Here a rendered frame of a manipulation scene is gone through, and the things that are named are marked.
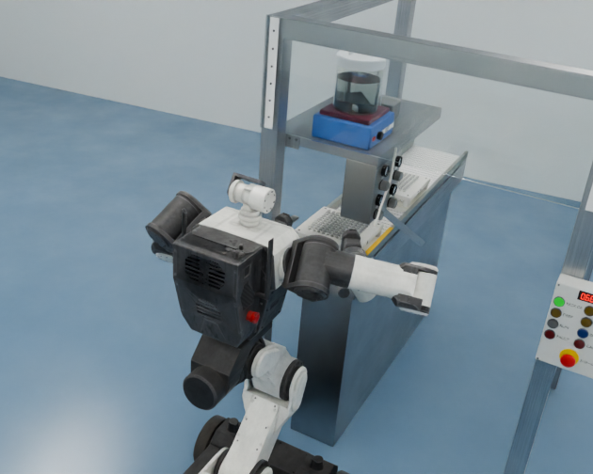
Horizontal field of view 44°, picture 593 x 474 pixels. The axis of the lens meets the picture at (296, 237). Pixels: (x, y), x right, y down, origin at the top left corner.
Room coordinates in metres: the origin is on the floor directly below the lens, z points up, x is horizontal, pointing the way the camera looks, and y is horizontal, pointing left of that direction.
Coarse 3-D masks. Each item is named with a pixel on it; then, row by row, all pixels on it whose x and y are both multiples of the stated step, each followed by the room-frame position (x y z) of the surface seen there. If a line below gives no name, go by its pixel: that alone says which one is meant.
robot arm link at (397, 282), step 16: (368, 272) 1.58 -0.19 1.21; (384, 272) 1.58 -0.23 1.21; (400, 272) 1.59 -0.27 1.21; (416, 272) 1.60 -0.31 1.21; (432, 272) 1.62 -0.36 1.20; (352, 288) 1.58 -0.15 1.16; (368, 288) 1.57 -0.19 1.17; (384, 288) 1.57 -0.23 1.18; (400, 288) 1.56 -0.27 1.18; (400, 304) 1.56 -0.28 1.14; (416, 304) 1.56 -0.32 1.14
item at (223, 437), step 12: (228, 420) 2.09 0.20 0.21; (216, 432) 2.03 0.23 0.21; (228, 432) 2.03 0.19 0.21; (216, 444) 2.00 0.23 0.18; (228, 444) 1.99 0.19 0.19; (276, 444) 2.01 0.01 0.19; (288, 444) 2.01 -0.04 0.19; (204, 456) 1.94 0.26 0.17; (276, 456) 1.95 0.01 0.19; (288, 456) 1.95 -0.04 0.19; (300, 456) 1.96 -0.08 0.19; (312, 456) 1.94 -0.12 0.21; (192, 468) 1.88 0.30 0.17; (276, 468) 1.89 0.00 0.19; (288, 468) 1.89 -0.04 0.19; (300, 468) 1.88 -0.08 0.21; (312, 468) 1.88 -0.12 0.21; (324, 468) 1.89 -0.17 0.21; (336, 468) 1.93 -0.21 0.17
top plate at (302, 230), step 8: (328, 208) 2.44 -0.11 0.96; (312, 216) 2.36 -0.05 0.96; (320, 216) 2.37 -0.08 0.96; (304, 224) 2.30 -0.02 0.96; (304, 232) 2.23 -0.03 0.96; (312, 232) 2.24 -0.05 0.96; (320, 232) 2.24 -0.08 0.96; (368, 232) 2.27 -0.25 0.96; (376, 232) 2.29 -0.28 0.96; (336, 240) 2.20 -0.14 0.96; (368, 240) 2.23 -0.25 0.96
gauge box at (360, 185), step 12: (348, 168) 2.10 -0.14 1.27; (360, 168) 2.08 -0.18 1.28; (372, 168) 2.07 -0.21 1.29; (348, 180) 2.10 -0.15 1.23; (360, 180) 2.08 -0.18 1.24; (372, 180) 2.06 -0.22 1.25; (384, 180) 2.14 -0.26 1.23; (348, 192) 2.10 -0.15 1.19; (360, 192) 2.08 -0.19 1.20; (372, 192) 2.06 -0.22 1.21; (384, 192) 2.15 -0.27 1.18; (348, 204) 2.09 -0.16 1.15; (360, 204) 2.08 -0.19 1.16; (372, 204) 2.06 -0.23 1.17; (384, 204) 2.17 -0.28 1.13; (348, 216) 2.09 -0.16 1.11; (360, 216) 2.07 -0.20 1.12; (372, 216) 2.08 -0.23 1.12
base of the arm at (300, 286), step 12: (300, 240) 1.66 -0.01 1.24; (312, 240) 1.64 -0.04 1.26; (324, 240) 1.63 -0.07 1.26; (300, 252) 1.65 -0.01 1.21; (288, 264) 1.63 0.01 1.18; (288, 276) 1.59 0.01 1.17; (288, 288) 1.56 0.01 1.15; (300, 288) 1.54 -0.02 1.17; (312, 288) 1.53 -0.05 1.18; (324, 288) 1.54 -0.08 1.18; (312, 300) 1.57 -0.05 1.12
